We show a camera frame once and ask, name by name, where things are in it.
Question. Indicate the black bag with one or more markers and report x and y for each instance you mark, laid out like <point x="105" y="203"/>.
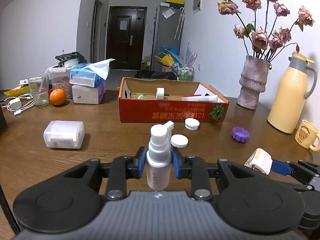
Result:
<point x="148" y="74"/>

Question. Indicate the pink textured vase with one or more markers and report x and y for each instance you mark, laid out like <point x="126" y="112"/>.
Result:
<point x="253" y="81"/>

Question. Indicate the orange cardboard box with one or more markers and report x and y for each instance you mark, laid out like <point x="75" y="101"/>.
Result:
<point x="171" y="107"/>

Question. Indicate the white spray bottle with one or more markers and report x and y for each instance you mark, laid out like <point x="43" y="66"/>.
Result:
<point x="159" y="156"/>

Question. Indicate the cream bear mug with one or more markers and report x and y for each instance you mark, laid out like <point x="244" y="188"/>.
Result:
<point x="306" y="135"/>

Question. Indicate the white tape roll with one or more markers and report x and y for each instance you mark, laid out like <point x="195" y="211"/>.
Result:
<point x="160" y="93"/>

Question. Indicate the dried pink roses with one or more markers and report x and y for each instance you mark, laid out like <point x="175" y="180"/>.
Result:
<point x="267" y="42"/>

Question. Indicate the grey refrigerator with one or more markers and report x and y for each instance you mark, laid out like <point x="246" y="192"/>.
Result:
<point x="166" y="32"/>

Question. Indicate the wire rack with bottles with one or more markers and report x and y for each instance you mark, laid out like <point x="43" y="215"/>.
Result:
<point x="183" y="73"/>

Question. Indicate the white round lid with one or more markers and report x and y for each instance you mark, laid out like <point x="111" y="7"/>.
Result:
<point x="179" y="141"/>

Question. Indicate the translucent white plastic box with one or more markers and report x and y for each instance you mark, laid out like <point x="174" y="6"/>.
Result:
<point x="64" y="134"/>

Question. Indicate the white charger with cable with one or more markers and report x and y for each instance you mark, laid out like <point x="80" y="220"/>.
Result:
<point x="18" y="105"/>

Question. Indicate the orange fruit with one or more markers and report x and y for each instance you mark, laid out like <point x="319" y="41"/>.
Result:
<point x="57" y="97"/>

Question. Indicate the green bottle in box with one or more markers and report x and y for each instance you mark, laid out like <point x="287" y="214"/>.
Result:
<point x="141" y="96"/>

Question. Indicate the cream thermos jug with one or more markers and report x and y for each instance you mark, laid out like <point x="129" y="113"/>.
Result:
<point x="296" y="85"/>

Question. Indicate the white ribbed bottle cap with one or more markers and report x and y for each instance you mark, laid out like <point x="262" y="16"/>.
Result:
<point x="191" y="124"/>

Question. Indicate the clear container with nuts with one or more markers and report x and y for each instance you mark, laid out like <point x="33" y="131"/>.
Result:
<point x="60" y="78"/>

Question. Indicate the dark brown door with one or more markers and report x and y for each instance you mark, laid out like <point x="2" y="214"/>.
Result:
<point x="125" y="37"/>

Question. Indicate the black and white appliance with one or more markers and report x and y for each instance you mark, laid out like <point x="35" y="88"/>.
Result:
<point x="70" y="59"/>

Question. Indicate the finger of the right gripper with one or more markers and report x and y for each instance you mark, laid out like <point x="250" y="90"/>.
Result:
<point x="281" y="168"/>

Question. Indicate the clear glass with straw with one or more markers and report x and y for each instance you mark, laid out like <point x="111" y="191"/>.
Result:
<point x="39" y="88"/>

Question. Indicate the purple ribbed lid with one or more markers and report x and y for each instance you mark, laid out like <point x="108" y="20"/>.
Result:
<point x="240" y="134"/>

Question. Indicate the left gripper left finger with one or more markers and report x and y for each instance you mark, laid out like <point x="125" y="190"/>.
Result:
<point x="119" y="171"/>

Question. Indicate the blue tissue pack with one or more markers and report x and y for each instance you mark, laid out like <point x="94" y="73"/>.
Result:
<point x="90" y="74"/>

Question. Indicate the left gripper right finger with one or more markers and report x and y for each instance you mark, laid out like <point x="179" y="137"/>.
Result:
<point x="198" y="171"/>

